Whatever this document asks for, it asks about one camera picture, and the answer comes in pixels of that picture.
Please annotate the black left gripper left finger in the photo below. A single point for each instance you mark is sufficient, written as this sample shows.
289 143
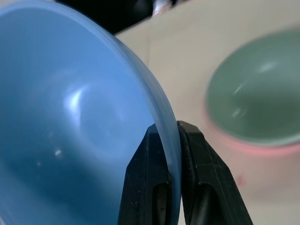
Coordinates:
138 187

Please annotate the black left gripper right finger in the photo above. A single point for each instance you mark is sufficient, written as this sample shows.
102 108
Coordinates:
211 182

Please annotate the blue bowl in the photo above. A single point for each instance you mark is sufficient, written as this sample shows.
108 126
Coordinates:
70 105

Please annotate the pink bowl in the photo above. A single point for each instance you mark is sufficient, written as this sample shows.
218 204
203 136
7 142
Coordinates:
246 146

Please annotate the green bowl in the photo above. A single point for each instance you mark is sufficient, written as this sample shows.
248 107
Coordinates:
257 93

